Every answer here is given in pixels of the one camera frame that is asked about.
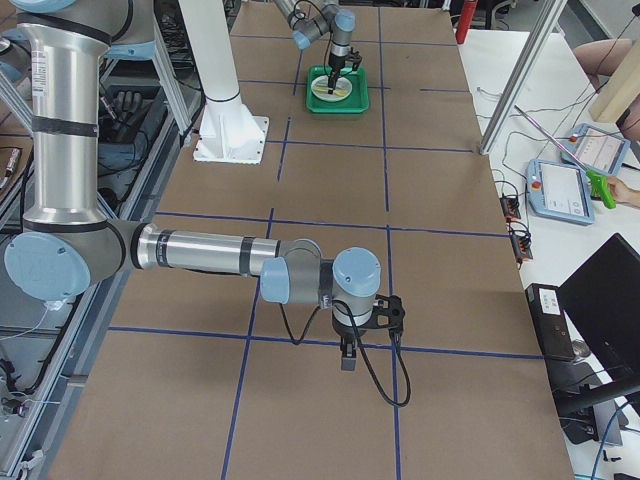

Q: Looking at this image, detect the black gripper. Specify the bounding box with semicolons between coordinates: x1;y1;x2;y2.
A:
327;54;346;95
332;319;370;371

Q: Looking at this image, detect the yellow plastic spoon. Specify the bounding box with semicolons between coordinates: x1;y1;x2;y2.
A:
312;85;351;98

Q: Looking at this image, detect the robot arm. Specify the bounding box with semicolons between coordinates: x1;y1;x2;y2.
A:
274;0;362;94
4;1;382;370

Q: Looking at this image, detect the white round plate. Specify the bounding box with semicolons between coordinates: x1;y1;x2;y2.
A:
311;75;353;103

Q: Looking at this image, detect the green plastic tray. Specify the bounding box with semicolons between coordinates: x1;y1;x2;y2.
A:
306;65;369;114

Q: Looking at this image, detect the red cylinder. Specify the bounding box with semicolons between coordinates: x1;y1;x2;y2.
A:
455;0;477;45

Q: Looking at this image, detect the black box device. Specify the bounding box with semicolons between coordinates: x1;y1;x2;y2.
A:
525;283;574;362

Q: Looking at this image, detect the near teach pendant tablet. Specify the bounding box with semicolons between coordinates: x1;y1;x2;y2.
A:
526;159;595;225

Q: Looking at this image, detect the teach pendant tablet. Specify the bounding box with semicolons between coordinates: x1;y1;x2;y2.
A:
561;123;631;176
526;159;595;225

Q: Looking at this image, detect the black laptop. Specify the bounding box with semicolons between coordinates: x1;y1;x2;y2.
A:
559;233;639;381

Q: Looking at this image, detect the far teach pendant tablet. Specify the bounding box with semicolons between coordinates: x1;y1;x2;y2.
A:
561;123;631;176

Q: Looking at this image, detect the grey reacher grabber tool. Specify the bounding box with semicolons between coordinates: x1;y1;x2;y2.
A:
513;104;617;209

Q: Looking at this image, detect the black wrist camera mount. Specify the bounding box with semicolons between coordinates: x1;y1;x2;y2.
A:
346;48;362;72

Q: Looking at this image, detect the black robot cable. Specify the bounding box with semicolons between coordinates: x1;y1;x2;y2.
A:
292;0;341;71

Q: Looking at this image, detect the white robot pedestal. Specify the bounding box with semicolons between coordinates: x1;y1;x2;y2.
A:
179;0;269;165

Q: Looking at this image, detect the aluminium frame post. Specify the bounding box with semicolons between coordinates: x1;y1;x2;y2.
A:
479;0;567;155

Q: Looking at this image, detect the aluminium side frame rail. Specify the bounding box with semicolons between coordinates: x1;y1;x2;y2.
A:
1;36;200;479

